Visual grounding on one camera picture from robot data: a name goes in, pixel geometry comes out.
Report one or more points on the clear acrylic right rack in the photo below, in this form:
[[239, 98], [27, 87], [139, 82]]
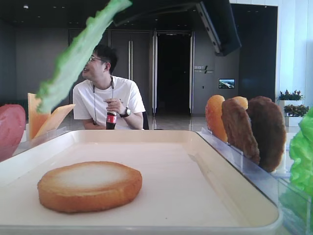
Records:
[[272, 185]]

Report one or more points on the green lettuce leaf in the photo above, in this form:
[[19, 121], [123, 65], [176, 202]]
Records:
[[71, 62], [301, 151]]

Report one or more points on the front brown meat patty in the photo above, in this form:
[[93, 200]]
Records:
[[238, 129]]

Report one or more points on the rear brown meat patty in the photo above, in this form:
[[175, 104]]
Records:
[[269, 131]]

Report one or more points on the man in white t-shirt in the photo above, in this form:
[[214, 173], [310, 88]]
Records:
[[102, 93]]

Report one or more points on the clear acrylic rack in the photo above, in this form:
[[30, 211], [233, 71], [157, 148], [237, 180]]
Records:
[[272, 185], [27, 144]]

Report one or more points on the rear orange cheese slice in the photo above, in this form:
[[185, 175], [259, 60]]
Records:
[[35, 119]]

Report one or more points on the front orange cheese slice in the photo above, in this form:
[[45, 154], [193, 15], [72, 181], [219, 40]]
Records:
[[55, 119]]

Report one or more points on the round bread slice on tray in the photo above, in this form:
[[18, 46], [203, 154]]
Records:
[[89, 187]]

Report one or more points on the cola bottle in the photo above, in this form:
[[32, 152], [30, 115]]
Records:
[[111, 120]]

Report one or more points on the orange cheese slice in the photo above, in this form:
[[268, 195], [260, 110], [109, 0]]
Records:
[[55, 119], [35, 119]]

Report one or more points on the green lettuce leaf in rack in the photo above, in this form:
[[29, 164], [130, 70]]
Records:
[[301, 151]]

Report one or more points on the clear acrylic left rack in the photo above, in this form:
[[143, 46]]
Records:
[[27, 144]]

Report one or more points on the standing bread slice right rack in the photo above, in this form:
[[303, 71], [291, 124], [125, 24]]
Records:
[[213, 115]]

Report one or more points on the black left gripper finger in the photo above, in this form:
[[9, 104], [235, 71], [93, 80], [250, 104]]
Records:
[[144, 8]]

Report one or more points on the small wall screen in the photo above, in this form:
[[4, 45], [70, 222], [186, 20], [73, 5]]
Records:
[[226, 84]]

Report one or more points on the front red tomato slice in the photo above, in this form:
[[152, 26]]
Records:
[[12, 125]]

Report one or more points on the white rectangular tray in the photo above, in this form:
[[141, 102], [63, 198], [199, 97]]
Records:
[[188, 188]]

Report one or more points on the potted plants in planter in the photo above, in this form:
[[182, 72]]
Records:
[[292, 106]]

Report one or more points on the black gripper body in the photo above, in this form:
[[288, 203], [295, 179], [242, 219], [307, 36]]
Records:
[[218, 20]]

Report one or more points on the brown meat patty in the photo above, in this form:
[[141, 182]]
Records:
[[238, 129], [269, 131]]

